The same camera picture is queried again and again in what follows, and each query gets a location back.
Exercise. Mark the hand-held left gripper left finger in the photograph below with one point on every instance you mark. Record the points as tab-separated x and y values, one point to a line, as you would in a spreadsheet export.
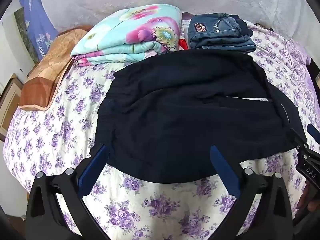
93	170

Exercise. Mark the folded blue jeans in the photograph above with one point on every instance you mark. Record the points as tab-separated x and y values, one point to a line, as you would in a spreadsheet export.
220	35

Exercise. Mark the black pants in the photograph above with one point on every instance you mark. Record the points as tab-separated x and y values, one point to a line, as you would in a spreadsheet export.
187	117

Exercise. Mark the purple floral bedsheet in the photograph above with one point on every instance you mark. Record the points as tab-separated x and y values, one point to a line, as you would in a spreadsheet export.
75	130

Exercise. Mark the wooden picture frame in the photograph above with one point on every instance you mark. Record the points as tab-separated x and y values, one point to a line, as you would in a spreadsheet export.
10	105

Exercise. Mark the blue printed cloth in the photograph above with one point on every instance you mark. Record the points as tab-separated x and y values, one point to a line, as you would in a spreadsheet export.
37	25

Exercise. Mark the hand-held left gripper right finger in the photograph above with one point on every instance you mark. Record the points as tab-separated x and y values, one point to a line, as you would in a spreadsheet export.
225	172

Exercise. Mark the brown satin pillow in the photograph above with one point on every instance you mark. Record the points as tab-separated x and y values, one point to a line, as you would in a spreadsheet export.
50	65

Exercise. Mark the turquoise pink floral folded quilt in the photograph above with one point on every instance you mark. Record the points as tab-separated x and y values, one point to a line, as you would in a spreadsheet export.
120	30

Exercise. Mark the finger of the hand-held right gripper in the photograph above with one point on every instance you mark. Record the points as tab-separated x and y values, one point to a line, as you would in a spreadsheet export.
313	132
298	138

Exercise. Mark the dark landscape picture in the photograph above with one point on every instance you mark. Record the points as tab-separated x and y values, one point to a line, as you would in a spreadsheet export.
23	35

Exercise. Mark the dark bed frame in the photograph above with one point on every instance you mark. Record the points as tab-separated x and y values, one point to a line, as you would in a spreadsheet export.
314	67

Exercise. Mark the person's right hand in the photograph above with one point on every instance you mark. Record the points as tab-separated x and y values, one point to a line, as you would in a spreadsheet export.
308	200

